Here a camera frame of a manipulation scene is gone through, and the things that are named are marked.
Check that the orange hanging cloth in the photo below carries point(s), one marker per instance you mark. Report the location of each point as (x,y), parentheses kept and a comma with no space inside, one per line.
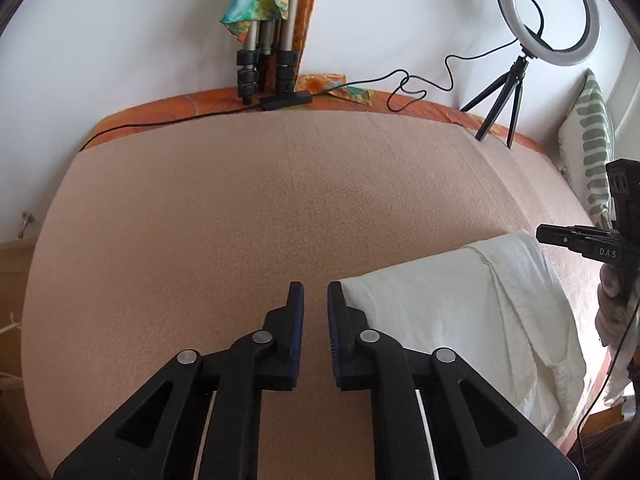
(310,10)

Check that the pink fleece blanket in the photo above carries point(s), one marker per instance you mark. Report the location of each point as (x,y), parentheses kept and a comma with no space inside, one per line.
(250,210)

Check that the green striped white pillow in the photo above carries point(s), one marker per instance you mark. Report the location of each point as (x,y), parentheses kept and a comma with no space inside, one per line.
(585,150)

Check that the metal wall hook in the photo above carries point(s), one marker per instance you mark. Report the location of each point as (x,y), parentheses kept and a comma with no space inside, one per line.
(26,222)

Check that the person's right hand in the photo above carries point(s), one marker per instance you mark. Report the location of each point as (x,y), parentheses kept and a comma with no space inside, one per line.
(617,310)

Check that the white shirt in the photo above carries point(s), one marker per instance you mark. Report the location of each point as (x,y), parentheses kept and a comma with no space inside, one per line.
(450,310)

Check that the black power box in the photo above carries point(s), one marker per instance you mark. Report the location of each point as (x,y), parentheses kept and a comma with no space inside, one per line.
(285,101)

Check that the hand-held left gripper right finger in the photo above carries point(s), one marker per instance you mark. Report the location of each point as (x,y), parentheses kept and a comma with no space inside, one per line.
(334,330)

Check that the dark patterned clothing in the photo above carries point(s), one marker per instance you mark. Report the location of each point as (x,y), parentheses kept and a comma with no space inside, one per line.
(610,455)

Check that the black mini tripod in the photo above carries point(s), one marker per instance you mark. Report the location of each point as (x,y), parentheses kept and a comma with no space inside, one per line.
(515,90)

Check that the grey folded tripod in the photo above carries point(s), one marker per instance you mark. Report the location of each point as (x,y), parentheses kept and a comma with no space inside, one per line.
(286,35)

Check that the orange floral bedsheet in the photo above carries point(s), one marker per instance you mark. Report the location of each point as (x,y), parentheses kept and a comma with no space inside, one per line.
(200,102)

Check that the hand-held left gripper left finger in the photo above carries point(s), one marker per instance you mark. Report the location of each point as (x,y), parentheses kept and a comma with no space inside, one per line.
(298,320)

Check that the wooden nightstand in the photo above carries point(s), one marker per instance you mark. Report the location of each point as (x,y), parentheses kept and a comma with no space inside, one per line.
(15,280)

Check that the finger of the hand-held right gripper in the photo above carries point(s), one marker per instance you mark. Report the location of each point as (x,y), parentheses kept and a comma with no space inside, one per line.
(565,236)

